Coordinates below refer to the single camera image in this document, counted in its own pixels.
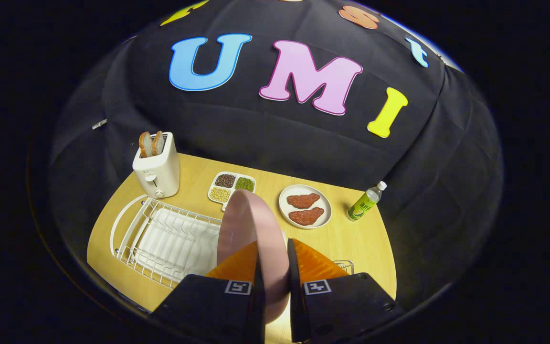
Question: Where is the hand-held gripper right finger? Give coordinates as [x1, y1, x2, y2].
[287, 238, 407, 344]

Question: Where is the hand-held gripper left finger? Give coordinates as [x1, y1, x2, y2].
[148, 240, 266, 344]

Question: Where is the small metal wire basket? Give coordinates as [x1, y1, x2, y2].
[332, 259, 355, 276]

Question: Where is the white wire dish rack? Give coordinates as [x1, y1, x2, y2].
[110, 194, 223, 290]

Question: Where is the pink plate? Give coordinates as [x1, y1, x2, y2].
[217, 189, 291, 325]

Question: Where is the white plate with meat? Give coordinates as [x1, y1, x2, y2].
[278, 184, 333, 230]

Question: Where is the red meat piece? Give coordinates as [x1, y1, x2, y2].
[288, 207, 325, 226]
[286, 193, 321, 209]

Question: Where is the green label drink bottle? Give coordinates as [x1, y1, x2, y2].
[346, 181, 388, 222]

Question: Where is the white sectioned tray with beans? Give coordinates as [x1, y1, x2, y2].
[207, 172, 257, 211]

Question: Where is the white toaster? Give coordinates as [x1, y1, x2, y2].
[132, 132, 180, 199]

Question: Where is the black backdrop cloth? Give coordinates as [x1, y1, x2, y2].
[48, 0, 504, 311]

